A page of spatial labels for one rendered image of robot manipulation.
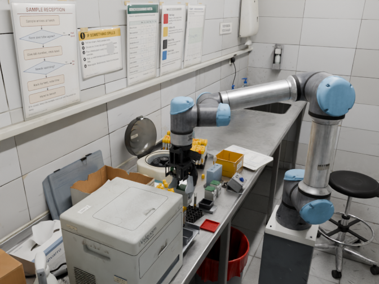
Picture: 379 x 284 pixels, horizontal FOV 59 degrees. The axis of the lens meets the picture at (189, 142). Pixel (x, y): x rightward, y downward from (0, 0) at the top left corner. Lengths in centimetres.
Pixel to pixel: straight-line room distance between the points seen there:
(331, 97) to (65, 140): 107
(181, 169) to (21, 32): 72
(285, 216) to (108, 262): 76
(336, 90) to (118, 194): 76
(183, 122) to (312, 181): 51
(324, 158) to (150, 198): 60
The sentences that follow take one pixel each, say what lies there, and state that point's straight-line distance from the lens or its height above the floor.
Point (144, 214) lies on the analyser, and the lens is 103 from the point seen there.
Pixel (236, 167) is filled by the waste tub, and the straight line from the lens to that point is 186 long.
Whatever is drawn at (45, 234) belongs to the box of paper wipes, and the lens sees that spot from 141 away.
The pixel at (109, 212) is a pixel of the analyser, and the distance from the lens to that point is 105.
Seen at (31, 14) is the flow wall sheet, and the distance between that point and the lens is 137.
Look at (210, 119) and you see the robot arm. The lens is 107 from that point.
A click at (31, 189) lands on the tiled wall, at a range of 149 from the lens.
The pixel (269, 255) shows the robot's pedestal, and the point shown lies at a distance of 156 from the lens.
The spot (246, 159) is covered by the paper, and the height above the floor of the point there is 89.
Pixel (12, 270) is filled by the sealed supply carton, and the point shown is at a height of 105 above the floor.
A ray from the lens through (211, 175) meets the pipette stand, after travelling 172.
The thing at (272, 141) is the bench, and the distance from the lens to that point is 243.
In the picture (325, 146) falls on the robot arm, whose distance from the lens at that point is 122.
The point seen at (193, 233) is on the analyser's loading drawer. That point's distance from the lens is 138.
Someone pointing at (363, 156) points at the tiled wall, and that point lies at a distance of 392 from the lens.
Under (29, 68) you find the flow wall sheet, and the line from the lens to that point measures 137.
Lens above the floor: 175
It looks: 22 degrees down
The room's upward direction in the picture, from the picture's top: 1 degrees clockwise
